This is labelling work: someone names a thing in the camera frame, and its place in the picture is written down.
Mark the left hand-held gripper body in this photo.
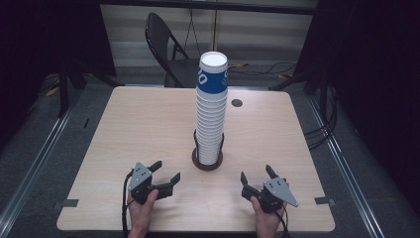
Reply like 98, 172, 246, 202
128, 162, 160, 205

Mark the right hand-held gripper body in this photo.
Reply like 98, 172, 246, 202
257, 178, 299, 214

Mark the dark wire cup holder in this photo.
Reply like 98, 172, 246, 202
191, 129, 226, 172

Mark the stack of paper cups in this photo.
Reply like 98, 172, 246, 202
195, 89, 229, 166

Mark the person's right hand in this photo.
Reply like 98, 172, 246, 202
249, 195, 286, 238

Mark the person's left hand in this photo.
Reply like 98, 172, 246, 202
126, 188, 159, 233

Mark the grey tape piece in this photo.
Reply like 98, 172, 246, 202
314, 196, 336, 206
60, 198, 80, 208

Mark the black metal stand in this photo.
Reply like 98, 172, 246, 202
58, 62, 125, 118
268, 65, 331, 112

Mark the black folding chair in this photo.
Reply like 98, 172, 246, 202
144, 12, 203, 88

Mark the black curtain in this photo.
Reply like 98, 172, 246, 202
0, 0, 117, 147
293, 0, 420, 212

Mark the dark horizontal beam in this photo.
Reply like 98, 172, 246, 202
98, 0, 320, 16

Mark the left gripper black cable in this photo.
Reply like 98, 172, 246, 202
121, 170, 135, 238

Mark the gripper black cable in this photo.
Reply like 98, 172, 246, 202
121, 170, 135, 238
273, 202, 291, 238

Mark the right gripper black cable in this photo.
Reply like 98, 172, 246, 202
273, 202, 291, 238

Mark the metal floor rail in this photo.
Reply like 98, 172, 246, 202
0, 98, 75, 232
306, 95, 385, 238

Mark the bundle of black floor cables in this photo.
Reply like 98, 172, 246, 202
303, 83, 339, 151

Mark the thin black floor cable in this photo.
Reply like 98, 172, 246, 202
246, 61, 297, 77

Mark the hanging black cable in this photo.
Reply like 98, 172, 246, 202
183, 8, 201, 58

